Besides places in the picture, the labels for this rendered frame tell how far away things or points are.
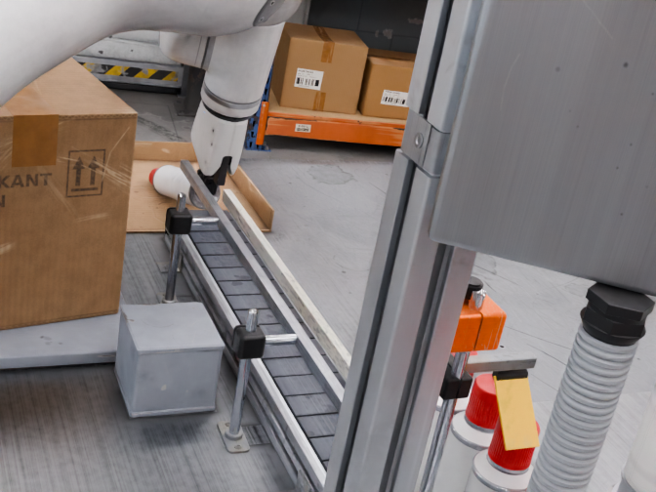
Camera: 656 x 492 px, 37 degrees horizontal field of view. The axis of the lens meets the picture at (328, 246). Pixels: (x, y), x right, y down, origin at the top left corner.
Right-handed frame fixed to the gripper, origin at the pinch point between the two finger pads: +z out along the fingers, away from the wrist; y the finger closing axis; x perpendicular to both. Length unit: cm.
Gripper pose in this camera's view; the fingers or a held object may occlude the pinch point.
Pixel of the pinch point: (206, 182)
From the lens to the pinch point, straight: 150.1
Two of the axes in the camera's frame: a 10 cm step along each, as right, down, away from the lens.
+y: 2.9, 7.3, -6.2
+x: 9.1, -0.1, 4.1
